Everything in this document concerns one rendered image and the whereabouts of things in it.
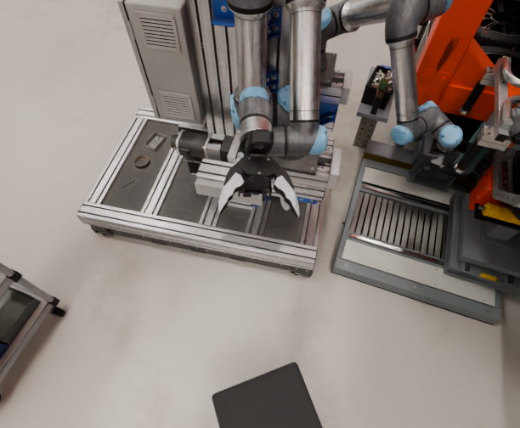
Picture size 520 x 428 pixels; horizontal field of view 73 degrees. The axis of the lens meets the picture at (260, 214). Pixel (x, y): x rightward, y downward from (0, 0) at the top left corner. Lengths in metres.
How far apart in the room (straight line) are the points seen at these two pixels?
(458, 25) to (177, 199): 1.54
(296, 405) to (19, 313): 1.29
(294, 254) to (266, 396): 0.66
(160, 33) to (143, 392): 1.49
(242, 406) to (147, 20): 1.35
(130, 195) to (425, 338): 1.70
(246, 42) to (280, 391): 1.18
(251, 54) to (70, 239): 1.62
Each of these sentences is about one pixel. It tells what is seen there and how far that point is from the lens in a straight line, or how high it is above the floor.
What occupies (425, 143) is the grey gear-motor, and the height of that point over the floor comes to 0.40.
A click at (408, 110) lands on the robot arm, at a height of 0.96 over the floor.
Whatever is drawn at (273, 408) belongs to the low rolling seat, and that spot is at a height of 0.34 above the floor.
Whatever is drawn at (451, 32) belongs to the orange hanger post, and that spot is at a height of 0.92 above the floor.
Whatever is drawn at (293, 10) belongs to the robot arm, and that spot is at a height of 1.35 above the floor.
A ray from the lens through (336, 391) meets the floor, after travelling 1.83.
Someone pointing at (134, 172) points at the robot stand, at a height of 0.21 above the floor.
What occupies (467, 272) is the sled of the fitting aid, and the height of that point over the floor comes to 0.17.
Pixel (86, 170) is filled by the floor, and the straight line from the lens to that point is 2.58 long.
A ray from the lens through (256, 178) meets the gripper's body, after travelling 0.71.
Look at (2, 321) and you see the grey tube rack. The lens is 2.02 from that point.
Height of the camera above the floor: 1.79
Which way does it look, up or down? 58 degrees down
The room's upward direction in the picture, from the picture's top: straight up
